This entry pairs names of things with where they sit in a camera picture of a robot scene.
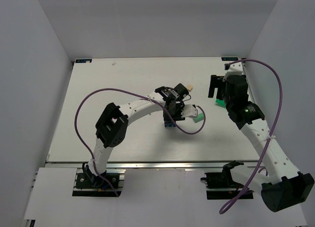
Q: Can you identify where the green plastic bin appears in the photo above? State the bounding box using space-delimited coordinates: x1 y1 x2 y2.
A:
215 99 225 107

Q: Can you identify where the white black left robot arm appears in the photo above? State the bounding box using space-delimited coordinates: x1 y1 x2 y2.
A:
88 83 197 176

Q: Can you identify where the blue label sticker left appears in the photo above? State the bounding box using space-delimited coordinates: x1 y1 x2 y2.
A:
75 59 92 64

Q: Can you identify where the blue label sticker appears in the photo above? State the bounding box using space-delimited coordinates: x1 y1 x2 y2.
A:
221 57 238 62
75 59 92 64

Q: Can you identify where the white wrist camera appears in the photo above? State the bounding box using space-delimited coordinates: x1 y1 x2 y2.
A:
223 63 243 81
182 104 198 118

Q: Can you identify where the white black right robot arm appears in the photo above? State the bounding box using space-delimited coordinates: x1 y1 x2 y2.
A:
208 75 315 212

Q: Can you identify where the blue label sticker right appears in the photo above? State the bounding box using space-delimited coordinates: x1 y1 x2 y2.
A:
221 57 238 62

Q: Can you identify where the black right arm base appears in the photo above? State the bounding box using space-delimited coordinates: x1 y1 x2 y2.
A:
200 161 244 200

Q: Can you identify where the dark blue bridge block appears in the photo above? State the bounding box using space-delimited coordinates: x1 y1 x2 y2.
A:
164 121 176 128

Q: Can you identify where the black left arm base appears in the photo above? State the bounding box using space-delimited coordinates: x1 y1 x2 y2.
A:
72 162 123 197

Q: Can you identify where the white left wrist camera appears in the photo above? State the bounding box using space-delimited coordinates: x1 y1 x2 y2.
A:
182 104 198 118

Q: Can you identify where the green cylinder block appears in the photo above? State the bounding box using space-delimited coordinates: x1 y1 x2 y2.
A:
193 113 205 123

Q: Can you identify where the beige square block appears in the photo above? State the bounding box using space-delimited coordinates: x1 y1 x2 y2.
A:
186 85 193 92

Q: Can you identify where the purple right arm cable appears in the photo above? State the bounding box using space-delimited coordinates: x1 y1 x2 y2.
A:
219 59 283 215

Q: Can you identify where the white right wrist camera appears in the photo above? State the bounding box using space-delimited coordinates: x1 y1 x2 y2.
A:
223 63 243 81

